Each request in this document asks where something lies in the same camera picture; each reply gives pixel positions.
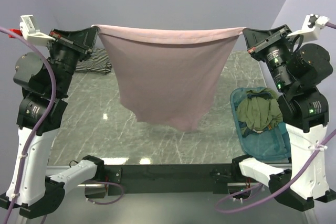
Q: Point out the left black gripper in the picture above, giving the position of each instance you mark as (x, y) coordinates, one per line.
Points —
(82, 42)

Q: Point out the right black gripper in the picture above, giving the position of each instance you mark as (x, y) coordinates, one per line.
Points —
(253, 37)

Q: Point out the pink tank top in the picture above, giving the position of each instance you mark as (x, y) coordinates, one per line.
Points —
(168, 77)

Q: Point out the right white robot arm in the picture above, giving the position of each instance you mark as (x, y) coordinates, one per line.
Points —
(297, 65)

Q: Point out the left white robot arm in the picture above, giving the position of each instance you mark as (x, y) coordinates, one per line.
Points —
(45, 75)

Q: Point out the striped folded tank top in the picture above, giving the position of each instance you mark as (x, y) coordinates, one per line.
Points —
(98, 62)

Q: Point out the green tank top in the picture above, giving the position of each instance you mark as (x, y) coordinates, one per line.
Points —
(259, 111)

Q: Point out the teal plastic bin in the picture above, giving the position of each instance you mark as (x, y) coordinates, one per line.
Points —
(272, 145)

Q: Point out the black base beam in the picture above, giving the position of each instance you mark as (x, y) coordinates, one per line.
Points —
(173, 178)

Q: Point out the aluminium rail frame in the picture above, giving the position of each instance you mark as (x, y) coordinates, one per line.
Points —
(40, 195)

